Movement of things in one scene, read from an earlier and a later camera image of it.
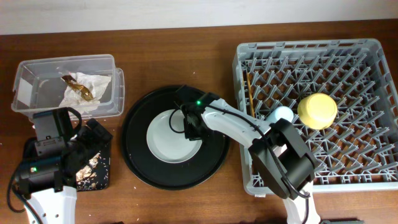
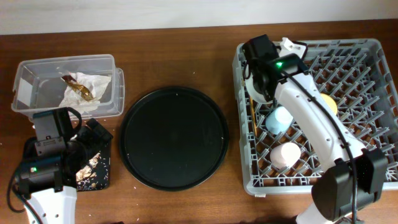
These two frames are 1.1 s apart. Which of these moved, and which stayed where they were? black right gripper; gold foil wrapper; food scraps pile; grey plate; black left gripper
Moved: grey plate; black right gripper
Stayed: food scraps pile; black left gripper; gold foil wrapper
